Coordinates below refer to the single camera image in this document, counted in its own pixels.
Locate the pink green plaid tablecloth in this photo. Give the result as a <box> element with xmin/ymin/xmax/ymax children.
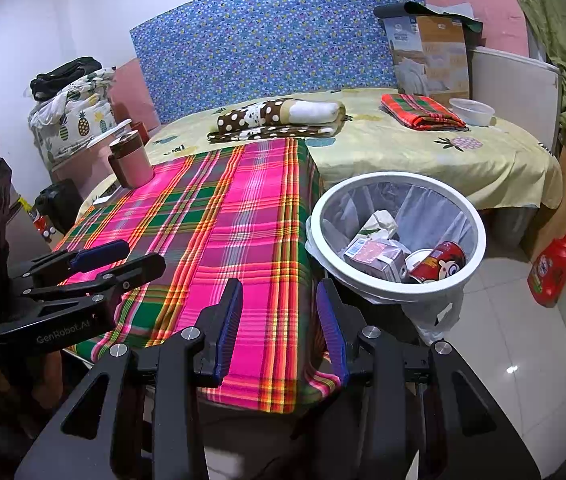
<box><xmin>53</xmin><ymin>137</ymin><xmax>341</xmax><ymax>413</ymax></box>

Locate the black backpack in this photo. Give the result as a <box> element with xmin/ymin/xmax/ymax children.
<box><xmin>33</xmin><ymin>178</ymin><xmax>88</xmax><ymax>241</ymax></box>

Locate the folded red plaid cloth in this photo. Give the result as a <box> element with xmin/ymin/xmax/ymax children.
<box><xmin>380</xmin><ymin>93</ymin><xmax>469</xmax><ymax>132</ymax></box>

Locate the rolled brown polka dot blanket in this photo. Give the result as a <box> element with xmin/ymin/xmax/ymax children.
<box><xmin>217</xmin><ymin>99</ymin><xmax>346</xmax><ymax>128</ymax></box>

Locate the grey maroon drink carton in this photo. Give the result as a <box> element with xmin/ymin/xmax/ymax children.
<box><xmin>343</xmin><ymin>237</ymin><xmax>411</xmax><ymax>283</ymax></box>

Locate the white plastic bowl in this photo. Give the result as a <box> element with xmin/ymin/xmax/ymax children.
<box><xmin>449</xmin><ymin>98</ymin><xmax>495</xmax><ymax>127</ymax></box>

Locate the pink brown tumbler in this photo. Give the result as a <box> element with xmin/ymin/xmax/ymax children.
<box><xmin>108</xmin><ymin>130</ymin><xmax>154</xmax><ymax>188</ymax></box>

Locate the bedding package box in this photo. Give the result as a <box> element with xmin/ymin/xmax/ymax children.
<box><xmin>383</xmin><ymin>14</ymin><xmax>471</xmax><ymax>106</ymax></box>

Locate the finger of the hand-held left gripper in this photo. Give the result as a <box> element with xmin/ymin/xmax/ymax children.
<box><xmin>23</xmin><ymin>253</ymin><xmax>167</xmax><ymax>306</ymax></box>
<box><xmin>10</xmin><ymin>239</ymin><xmax>131</xmax><ymax>281</ymax></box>

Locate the clear plastic bin liner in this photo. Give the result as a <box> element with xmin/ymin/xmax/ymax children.
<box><xmin>305</xmin><ymin>180</ymin><xmax>479</xmax><ymax>346</ymax></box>

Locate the blue floral headboard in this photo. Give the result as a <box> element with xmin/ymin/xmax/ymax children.
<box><xmin>129</xmin><ymin>0</ymin><xmax>425</xmax><ymax>126</ymax></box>

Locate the pineapple print bedding bundle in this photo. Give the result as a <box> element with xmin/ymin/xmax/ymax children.
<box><xmin>28</xmin><ymin>67</ymin><xmax>118</xmax><ymax>171</ymax></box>

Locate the white round trash bin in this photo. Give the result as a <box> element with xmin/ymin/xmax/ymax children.
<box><xmin>309</xmin><ymin>171</ymin><xmax>487</xmax><ymax>306</ymax></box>

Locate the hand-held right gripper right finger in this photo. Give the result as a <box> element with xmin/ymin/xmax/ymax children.
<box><xmin>315</xmin><ymin>278</ymin><xmax>541</xmax><ymax>480</ymax></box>

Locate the yellow pineapple print bed sheet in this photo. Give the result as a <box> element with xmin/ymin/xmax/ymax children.
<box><xmin>75</xmin><ymin>87</ymin><xmax>564</xmax><ymax>211</ymax></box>

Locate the green curtain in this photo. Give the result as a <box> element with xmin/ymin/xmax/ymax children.
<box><xmin>496</xmin><ymin>0</ymin><xmax>566</xmax><ymax>131</ymax></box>

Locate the red detergent bottle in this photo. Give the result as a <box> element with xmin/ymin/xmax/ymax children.
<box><xmin>527</xmin><ymin>229</ymin><xmax>566</xmax><ymax>308</ymax></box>

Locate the black handbag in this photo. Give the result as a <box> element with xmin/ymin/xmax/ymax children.
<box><xmin>30</xmin><ymin>57</ymin><xmax>102</xmax><ymax>102</ymax></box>

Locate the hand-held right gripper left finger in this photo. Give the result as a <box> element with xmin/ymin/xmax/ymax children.
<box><xmin>13</xmin><ymin>278</ymin><xmax>244</xmax><ymax>480</ymax></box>

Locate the red cartoon drink can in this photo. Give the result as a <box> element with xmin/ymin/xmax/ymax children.
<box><xmin>408</xmin><ymin>241</ymin><xmax>467</xmax><ymax>285</ymax></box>

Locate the white folding board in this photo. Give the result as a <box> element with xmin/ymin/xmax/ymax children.
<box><xmin>470</xmin><ymin>46</ymin><xmax>561</xmax><ymax>153</ymax></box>

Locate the folded brown polka dot blanket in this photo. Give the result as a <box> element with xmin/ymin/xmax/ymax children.
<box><xmin>207</xmin><ymin>121</ymin><xmax>340</xmax><ymax>144</ymax></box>

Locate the white yogurt cup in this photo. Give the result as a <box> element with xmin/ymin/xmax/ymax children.
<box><xmin>405</xmin><ymin>247</ymin><xmax>436</xmax><ymax>281</ymax></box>

